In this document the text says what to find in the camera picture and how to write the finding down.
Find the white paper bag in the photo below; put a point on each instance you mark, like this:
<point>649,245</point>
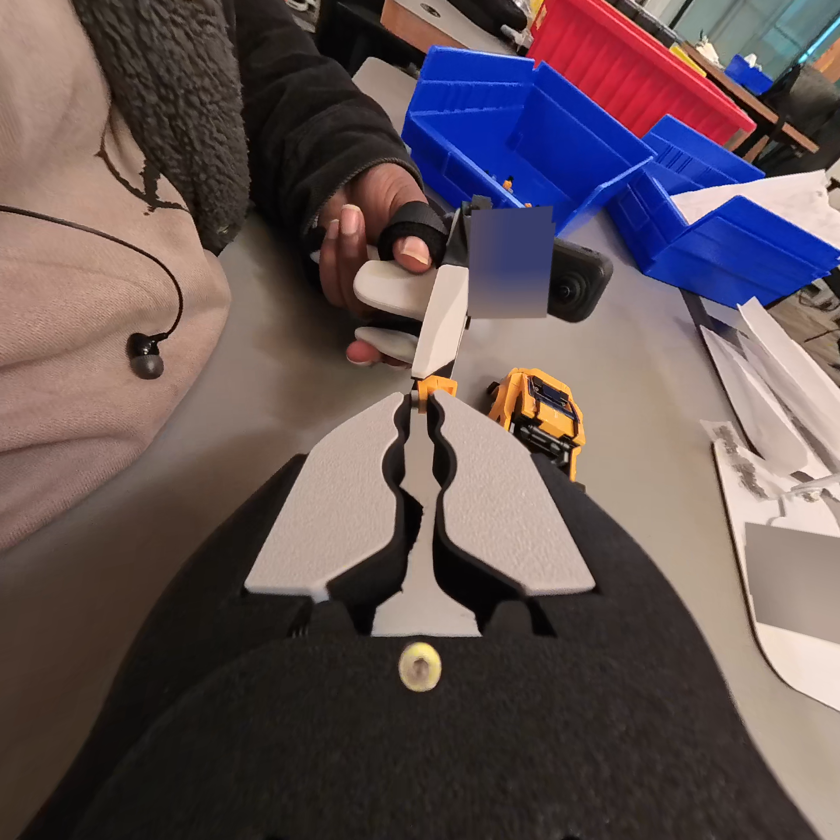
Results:
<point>754,400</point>
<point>800,374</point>

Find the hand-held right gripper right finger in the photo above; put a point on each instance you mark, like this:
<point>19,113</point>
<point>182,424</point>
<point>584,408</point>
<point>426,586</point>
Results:
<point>505,518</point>

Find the person's left hand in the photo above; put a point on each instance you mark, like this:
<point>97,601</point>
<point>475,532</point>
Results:
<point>367,190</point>

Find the silver metal rod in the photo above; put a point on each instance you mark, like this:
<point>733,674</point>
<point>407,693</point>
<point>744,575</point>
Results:
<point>820,485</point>

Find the small orange lego bracket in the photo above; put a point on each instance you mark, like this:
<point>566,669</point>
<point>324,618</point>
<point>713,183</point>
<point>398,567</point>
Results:
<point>443,386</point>

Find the orange and grey lego piece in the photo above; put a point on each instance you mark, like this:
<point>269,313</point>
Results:
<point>421,404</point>

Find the white paper sheet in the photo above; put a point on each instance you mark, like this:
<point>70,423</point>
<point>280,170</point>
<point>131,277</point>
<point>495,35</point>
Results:
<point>774,197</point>

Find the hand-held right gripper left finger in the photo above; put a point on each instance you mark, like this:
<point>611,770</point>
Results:
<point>328,512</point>

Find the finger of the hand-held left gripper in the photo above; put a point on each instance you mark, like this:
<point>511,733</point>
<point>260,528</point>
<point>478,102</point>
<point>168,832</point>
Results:
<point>443,321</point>

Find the wooden desk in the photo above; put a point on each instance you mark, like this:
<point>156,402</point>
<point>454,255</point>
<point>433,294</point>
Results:
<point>754,105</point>

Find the person's left forearm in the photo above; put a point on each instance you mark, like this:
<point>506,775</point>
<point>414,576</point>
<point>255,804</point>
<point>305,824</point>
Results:
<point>308,118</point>

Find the red plastic bin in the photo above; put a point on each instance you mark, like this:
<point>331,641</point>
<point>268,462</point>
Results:
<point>623,59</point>

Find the small blue bin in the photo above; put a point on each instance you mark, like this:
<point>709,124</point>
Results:
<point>748,79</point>

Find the black office chair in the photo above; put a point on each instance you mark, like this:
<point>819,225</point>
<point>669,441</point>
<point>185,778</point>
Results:
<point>807,111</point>

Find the dark fleece jacket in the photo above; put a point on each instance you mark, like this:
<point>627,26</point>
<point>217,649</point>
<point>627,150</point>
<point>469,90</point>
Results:
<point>177,98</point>

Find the beige hoodie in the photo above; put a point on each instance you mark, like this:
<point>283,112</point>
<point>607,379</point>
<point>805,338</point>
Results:
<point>79,394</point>

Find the clear bag of dark pieces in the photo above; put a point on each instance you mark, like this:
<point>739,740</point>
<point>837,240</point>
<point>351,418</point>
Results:
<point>738,459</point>

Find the yellow lego car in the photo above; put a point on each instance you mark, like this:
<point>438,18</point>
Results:
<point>505,403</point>

